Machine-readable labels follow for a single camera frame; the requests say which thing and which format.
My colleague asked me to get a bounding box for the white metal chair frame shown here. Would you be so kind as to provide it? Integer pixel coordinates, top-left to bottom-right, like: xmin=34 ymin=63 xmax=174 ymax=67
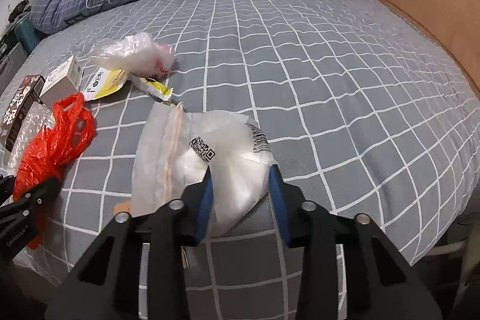
xmin=431 ymin=241 xmax=480 ymax=291

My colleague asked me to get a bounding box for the white plastic bag with barcode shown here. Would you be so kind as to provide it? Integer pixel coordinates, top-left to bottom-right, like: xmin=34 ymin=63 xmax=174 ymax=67
xmin=130 ymin=102 xmax=278 ymax=236

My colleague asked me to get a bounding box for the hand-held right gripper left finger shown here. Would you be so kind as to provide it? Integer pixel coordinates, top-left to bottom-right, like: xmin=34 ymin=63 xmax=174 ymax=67
xmin=44 ymin=166 xmax=215 ymax=320

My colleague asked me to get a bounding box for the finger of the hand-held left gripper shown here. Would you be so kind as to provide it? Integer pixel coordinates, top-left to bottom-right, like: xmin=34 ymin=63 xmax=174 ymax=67
xmin=0 ymin=175 xmax=61 ymax=225

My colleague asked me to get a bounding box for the clear bubble wrap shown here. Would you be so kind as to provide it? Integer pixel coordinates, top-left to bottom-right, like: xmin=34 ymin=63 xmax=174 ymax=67
xmin=0 ymin=104 xmax=57 ymax=193

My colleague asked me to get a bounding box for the small white cardboard box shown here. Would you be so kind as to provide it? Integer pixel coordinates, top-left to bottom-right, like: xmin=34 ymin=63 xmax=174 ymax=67
xmin=39 ymin=55 xmax=84 ymax=104

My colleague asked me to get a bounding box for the dark gear pile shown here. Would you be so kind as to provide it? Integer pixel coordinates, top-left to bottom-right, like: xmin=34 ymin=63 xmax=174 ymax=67
xmin=0 ymin=0 xmax=32 ymax=43

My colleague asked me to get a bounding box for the crumpled clear plastic bag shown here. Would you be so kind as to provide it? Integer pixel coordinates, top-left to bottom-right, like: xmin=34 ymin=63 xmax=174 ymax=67
xmin=90 ymin=32 xmax=176 ymax=78

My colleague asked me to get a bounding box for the torn yellow white wrapper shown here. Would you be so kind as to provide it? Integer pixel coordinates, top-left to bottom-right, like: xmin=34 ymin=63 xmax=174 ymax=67
xmin=129 ymin=74 xmax=174 ymax=102

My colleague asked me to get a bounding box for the brown drink carton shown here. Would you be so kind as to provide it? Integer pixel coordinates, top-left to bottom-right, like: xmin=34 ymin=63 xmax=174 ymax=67
xmin=0 ymin=74 xmax=46 ymax=152

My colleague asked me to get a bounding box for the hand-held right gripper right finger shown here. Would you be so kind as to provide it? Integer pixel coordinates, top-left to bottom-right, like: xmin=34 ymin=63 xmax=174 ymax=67
xmin=268 ymin=163 xmax=443 ymax=320

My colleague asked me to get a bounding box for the grey plastic case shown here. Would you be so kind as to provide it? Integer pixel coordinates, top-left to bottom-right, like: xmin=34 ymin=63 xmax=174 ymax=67
xmin=0 ymin=43 xmax=34 ymax=92

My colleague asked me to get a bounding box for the grey checked bed sheet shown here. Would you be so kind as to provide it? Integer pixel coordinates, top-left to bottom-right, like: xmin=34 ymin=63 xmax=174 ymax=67
xmin=0 ymin=0 xmax=480 ymax=320

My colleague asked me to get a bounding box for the yellow snack wrapper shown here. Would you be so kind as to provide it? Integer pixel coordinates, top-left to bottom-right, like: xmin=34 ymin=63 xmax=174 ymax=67
xmin=83 ymin=67 xmax=130 ymax=101

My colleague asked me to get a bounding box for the teal plastic case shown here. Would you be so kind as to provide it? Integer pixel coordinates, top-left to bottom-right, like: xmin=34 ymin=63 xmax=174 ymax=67
xmin=15 ymin=18 xmax=44 ymax=54

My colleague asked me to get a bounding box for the red plastic bag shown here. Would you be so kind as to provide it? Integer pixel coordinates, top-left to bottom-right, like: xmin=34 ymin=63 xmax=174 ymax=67
xmin=13 ymin=93 xmax=96 ymax=249

